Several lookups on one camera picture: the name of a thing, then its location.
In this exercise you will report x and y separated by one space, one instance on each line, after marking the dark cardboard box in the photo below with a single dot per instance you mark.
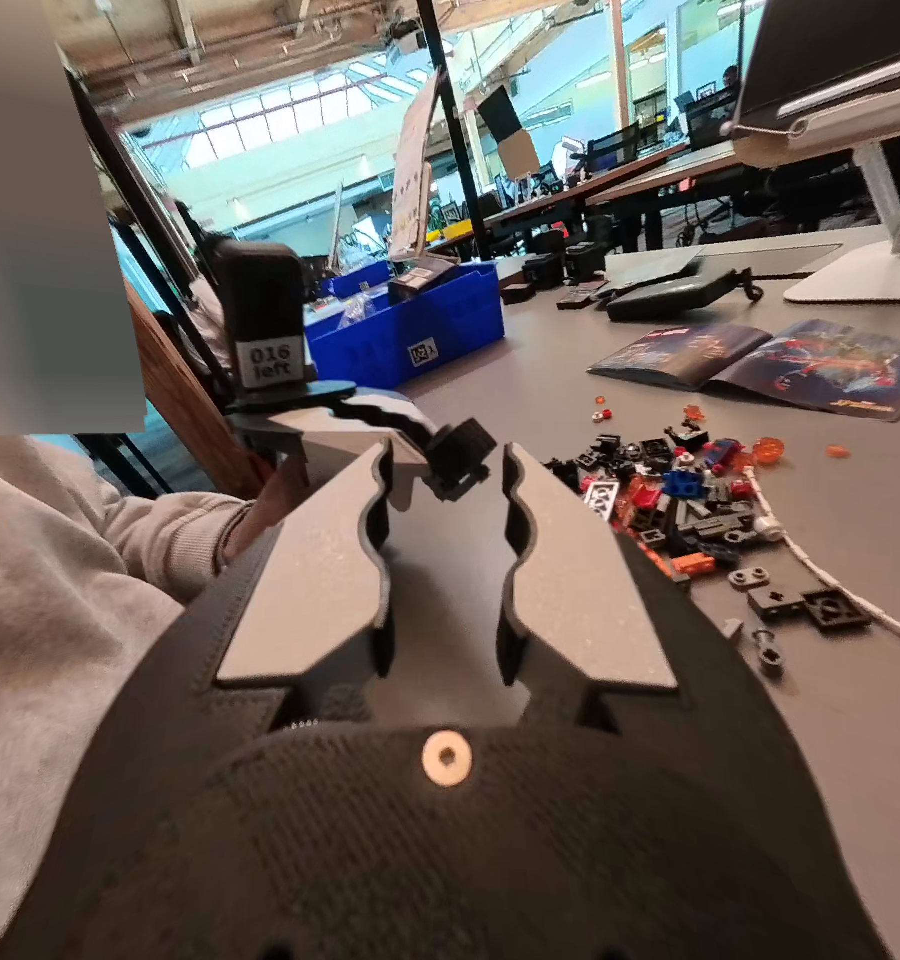
420 279

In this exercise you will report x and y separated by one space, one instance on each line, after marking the flat black device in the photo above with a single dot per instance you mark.
574 300
517 292

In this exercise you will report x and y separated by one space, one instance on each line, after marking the black zip pouch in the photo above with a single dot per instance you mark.
675 298

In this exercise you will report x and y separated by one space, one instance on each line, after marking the open lego instruction booklet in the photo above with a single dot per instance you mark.
720 352

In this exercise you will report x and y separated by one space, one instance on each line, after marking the grey flat sleeve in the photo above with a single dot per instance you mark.
652 270

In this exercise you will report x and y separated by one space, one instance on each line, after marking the light grey two-hole lego piece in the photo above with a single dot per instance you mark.
769 651

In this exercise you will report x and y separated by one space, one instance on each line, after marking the tilted picture board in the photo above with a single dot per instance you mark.
412 172

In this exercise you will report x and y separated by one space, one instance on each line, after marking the pile of mixed lego pieces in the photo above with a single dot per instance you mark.
675 510

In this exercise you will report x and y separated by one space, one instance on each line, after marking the small dark grey lego piece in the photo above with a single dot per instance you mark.
731 628

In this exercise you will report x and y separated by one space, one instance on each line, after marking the transparent orange lego flame piece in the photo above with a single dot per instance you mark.
692 412

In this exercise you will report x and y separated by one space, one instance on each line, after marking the wooden post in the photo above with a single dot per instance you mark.
180 405

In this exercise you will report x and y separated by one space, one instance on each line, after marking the long wooden desk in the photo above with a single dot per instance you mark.
607 187

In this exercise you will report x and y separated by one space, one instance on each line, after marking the black lego wheel grey hub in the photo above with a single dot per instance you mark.
461 442

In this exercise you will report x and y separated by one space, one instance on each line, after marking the dark grey lego brick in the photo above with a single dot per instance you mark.
776 600

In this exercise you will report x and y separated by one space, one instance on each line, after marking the grey rounded lego plate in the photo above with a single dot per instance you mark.
748 576

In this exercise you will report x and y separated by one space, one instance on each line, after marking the person's left forearm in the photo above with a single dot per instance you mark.
187 525

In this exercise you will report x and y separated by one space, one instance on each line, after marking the person's grey hoodie torso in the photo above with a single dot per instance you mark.
45 637

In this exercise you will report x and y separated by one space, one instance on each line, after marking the black square lego plate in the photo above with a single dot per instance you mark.
836 607

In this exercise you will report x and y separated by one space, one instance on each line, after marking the transparent orange lego dome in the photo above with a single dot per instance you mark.
770 450

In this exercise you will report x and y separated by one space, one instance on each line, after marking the black charger box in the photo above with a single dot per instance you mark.
544 271
585 259

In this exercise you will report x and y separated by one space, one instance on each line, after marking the black and cardboard hanging panel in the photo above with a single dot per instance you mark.
506 127

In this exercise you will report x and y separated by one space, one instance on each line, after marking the person's left hand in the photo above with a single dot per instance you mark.
259 517

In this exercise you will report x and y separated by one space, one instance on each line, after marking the black metal pole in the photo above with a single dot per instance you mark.
450 112

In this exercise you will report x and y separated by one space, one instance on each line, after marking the dark grey lego axle connector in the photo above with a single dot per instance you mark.
457 485

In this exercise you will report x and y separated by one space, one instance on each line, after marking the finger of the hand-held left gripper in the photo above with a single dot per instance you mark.
337 446

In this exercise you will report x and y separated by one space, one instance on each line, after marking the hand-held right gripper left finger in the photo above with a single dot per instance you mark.
307 600

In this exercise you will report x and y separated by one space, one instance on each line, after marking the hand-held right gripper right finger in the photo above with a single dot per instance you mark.
577 600

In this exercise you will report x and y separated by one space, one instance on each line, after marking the large blue plastic bin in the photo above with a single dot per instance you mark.
450 330

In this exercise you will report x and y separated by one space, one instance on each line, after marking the small blue plastic bin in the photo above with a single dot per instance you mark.
360 277

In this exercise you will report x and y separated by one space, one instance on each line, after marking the clear plastic bag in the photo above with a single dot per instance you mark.
356 309

